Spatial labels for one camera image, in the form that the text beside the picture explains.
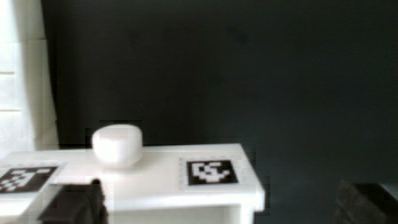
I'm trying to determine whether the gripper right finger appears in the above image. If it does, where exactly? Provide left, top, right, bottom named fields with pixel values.
left=334, top=181, right=398, bottom=224

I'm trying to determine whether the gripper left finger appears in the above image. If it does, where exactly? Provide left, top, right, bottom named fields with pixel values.
left=37, top=179, right=108, bottom=224

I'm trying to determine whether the white L-shaped fence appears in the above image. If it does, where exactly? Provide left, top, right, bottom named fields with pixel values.
left=0, top=0, right=59, bottom=158

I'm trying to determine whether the white drawer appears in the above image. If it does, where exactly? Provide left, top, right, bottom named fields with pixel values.
left=0, top=125, right=265, bottom=224

